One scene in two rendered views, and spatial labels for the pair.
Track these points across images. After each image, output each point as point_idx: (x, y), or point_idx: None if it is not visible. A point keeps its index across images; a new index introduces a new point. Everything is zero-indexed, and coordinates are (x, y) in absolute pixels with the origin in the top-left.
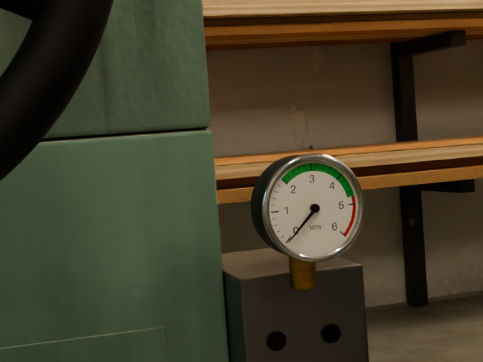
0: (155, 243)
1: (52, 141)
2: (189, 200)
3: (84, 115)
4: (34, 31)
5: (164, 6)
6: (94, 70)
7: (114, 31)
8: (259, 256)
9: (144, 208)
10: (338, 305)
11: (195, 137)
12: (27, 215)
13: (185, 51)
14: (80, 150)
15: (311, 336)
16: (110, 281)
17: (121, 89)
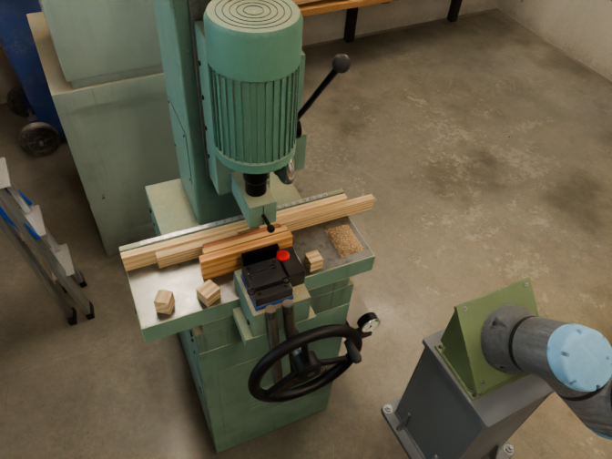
0: (334, 321)
1: (318, 313)
2: (342, 313)
3: (325, 309)
4: (344, 364)
5: (345, 290)
6: (329, 302)
7: (334, 296)
8: (351, 304)
9: (333, 317)
10: None
11: (346, 305)
12: (311, 324)
13: (348, 294)
14: (323, 313)
15: (362, 332)
16: None
17: (333, 303)
